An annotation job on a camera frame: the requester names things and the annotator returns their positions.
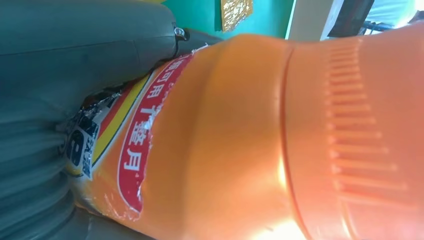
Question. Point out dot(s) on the black carrying case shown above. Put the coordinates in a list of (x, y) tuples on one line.
[(351, 16)]

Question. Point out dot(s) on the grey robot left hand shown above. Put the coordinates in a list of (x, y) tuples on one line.
[(82, 43)]

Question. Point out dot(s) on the white table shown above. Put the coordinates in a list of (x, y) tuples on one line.
[(308, 20)]

